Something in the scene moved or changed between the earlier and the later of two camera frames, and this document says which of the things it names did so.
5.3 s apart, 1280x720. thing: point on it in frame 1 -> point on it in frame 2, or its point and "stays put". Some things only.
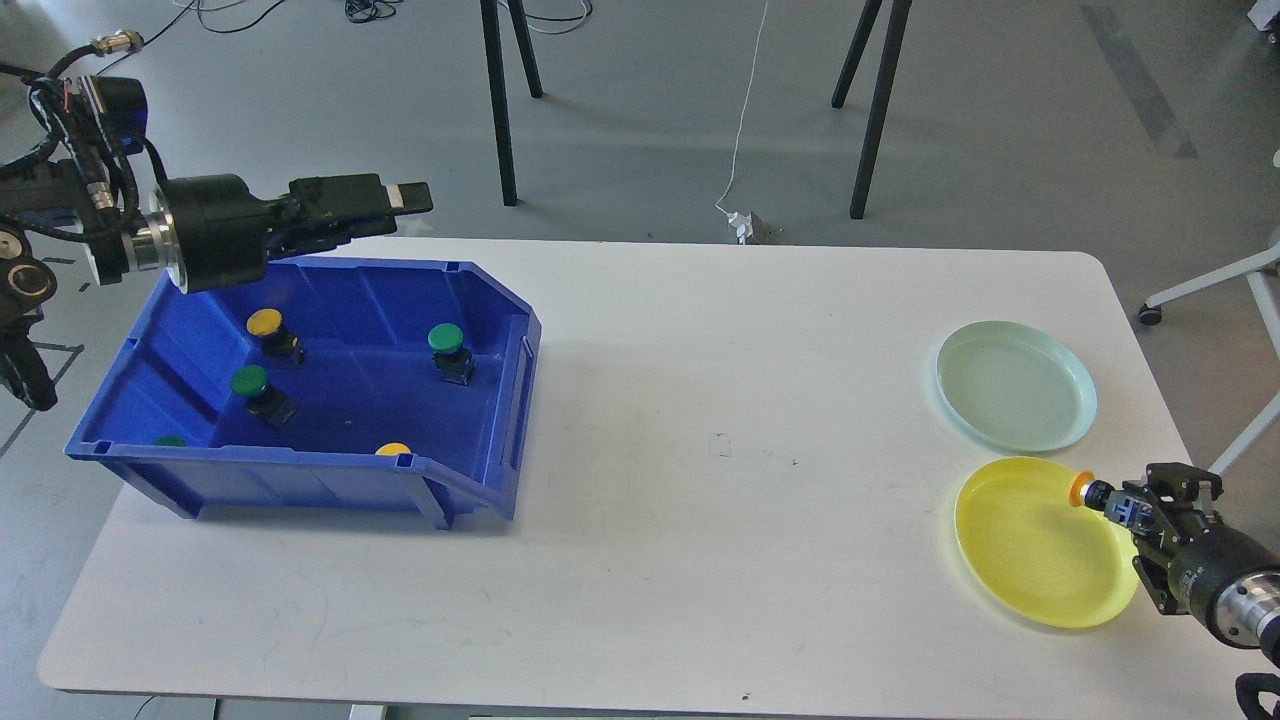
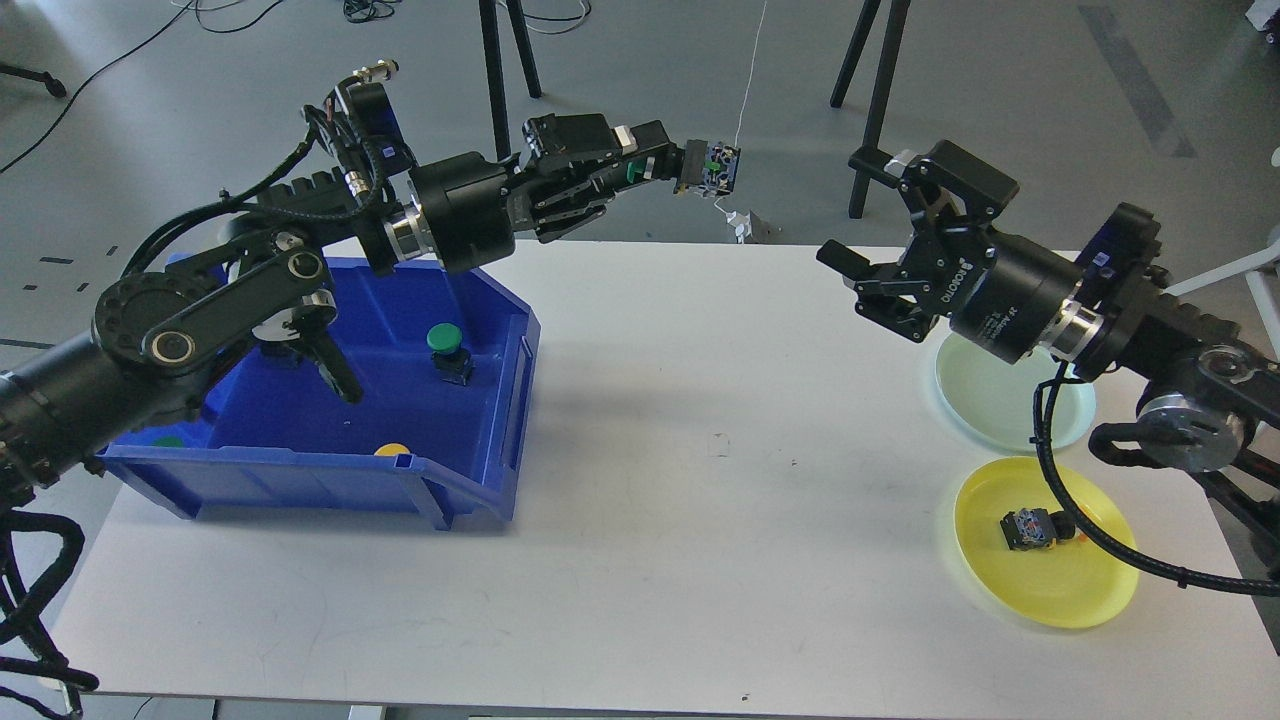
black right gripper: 1183,571 -> 1008,292
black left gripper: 223,227 -> 468,209
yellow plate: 1059,563 stays put
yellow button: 1085,490 -> 1029,528
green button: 263,401 -> 708,169
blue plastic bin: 327,386 stays put
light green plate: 1016,385 stays put
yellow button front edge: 392,449 stays put
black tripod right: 895,32 stays put
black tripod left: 498,86 stays put
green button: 450,357 stays put
